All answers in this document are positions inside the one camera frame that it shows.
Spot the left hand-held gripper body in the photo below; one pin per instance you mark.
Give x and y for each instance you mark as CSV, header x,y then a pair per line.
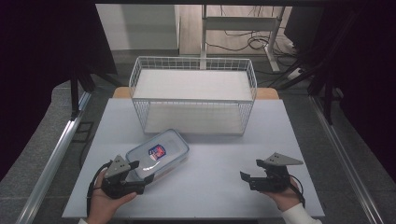
x,y
115,183

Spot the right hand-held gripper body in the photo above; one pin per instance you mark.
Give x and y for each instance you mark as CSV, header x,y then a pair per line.
x,y
274,182

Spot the clear plastic food container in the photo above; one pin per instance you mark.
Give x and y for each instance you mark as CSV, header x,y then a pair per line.
x,y
162,149

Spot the person's right hand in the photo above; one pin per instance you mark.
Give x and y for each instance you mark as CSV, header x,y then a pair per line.
x,y
288,199

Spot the person's left hand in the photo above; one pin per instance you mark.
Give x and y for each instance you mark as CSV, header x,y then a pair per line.
x,y
102,207

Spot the person's right white sleeve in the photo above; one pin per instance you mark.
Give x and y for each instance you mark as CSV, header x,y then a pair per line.
x,y
300,216

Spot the person's white sleeve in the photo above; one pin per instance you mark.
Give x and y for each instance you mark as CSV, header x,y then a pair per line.
x,y
300,216
82,221

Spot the person's left white sleeve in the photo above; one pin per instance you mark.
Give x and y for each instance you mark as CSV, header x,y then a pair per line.
x,y
82,221

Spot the wooden table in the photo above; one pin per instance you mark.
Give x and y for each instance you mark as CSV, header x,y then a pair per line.
x,y
120,92

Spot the black metal stand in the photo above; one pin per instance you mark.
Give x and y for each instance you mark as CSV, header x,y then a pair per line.
x,y
327,90
74,93

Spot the white power strip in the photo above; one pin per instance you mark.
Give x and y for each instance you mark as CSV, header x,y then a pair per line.
x,y
295,73

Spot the dark curtain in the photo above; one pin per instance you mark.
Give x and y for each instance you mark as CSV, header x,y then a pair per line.
x,y
37,68
367,77

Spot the white cabinet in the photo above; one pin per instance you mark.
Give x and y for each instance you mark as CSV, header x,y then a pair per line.
x,y
137,26

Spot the aluminium rail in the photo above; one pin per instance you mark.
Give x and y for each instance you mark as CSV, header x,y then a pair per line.
x,y
345,161
51,161

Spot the white metal desk frame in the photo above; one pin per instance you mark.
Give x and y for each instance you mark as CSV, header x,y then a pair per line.
x,y
239,23

